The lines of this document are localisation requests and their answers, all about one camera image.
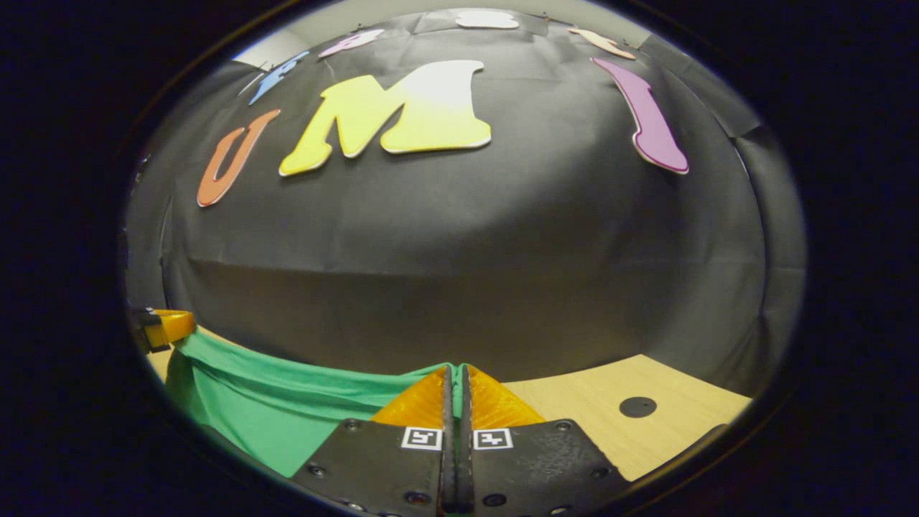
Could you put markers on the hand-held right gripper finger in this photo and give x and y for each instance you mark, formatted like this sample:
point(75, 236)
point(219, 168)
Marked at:
point(448, 431)
point(465, 431)

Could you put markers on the round black table grommet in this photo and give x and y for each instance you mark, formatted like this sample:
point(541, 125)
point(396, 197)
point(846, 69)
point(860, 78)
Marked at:
point(637, 407)

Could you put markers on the green T-shirt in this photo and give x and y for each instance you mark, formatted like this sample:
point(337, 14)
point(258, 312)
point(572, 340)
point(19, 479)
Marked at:
point(287, 409)

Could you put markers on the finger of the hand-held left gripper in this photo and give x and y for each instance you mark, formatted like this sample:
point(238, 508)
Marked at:
point(172, 324)

